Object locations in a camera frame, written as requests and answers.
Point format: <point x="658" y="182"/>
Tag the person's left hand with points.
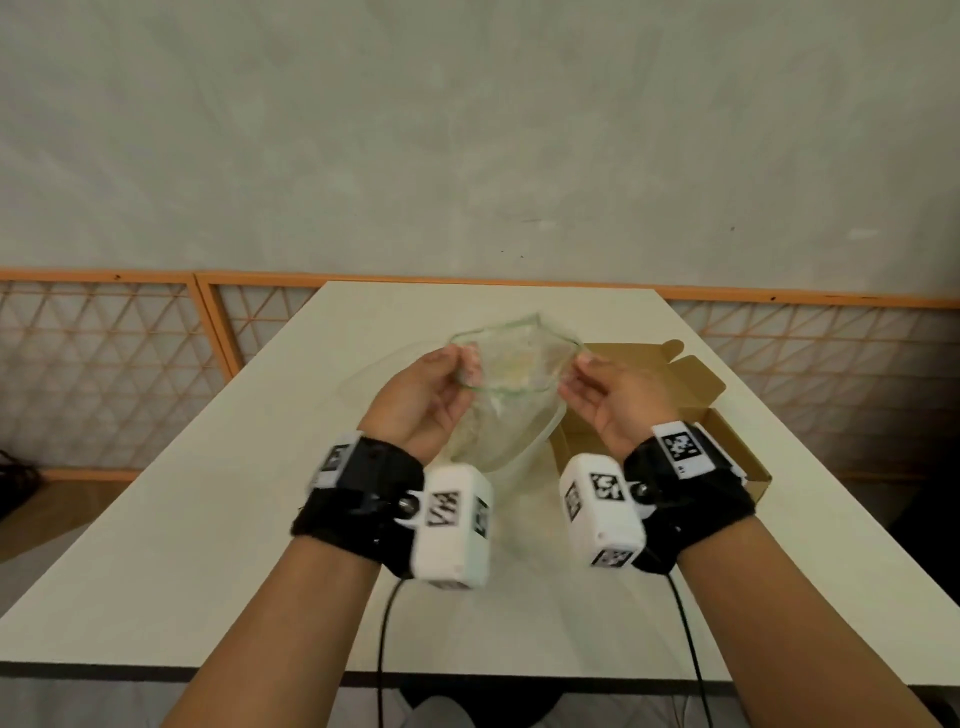
<point x="416" y="405"/>

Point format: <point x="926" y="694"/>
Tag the person's right hand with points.
<point x="622" y="409"/>

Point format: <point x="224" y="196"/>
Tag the brown paper box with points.
<point x="705" y="390"/>

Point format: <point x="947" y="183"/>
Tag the clear plastic container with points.
<point x="517" y="420"/>

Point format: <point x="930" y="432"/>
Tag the person's left forearm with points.
<point x="285" y="645"/>

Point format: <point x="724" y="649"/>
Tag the person's right forearm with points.
<point x="780" y="645"/>

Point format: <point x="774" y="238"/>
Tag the black marker wristband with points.
<point x="367" y="502"/>
<point x="690" y="502"/>

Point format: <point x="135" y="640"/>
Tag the orange lattice fence panel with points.
<point x="810" y="360"/>
<point x="97" y="375"/>

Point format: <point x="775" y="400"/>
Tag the grey trousers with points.
<point x="442" y="712"/>

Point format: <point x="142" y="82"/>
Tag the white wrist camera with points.
<point x="450" y="540"/>
<point x="600" y="517"/>

